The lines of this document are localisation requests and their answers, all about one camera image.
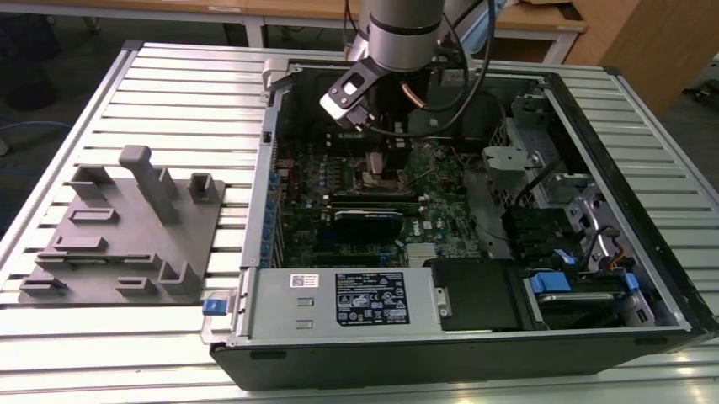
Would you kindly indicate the black graphics card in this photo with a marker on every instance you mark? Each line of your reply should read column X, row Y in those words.
column 366, row 233

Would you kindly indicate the CPU socket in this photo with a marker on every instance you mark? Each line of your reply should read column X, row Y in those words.
column 370, row 180

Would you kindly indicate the blue disk carrier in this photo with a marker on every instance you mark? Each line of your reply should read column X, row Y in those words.
column 547, row 283

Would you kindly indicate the wooden cabinet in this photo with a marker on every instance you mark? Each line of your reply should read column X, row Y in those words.
column 663, row 42

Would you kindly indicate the silver power supply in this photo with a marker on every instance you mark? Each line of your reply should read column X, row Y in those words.
column 269, row 313

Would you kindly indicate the black PC case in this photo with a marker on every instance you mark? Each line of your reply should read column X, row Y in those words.
column 393, row 366

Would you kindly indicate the grey parts rack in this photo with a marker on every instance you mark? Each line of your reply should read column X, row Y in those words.
column 140, row 244

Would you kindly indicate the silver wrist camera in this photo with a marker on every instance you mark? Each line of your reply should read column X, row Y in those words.
column 336, row 107

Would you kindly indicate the small blue clip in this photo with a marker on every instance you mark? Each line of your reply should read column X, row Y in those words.
column 629, row 282

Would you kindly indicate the perforated metal drive cage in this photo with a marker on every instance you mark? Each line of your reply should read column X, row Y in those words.
column 508, row 157

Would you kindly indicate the wooden desk white frame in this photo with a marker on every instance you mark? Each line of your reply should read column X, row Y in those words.
column 112, row 6
column 547, row 19

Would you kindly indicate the silver CPU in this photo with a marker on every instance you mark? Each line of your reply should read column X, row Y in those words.
column 374, row 163

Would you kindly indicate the small silver heat sink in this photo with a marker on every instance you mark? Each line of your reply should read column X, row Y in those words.
column 421, row 254

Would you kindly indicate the blue release latch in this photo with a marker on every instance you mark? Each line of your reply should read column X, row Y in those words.
column 213, row 307

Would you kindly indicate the grey case latch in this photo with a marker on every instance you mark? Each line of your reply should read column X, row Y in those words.
column 274, row 73

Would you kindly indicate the green motherboard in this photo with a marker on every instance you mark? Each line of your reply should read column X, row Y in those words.
column 443, row 210

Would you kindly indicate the grey plastic bar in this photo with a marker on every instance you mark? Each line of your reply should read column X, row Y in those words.
column 485, row 219

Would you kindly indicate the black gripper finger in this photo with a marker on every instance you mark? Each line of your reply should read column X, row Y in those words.
column 396, row 160

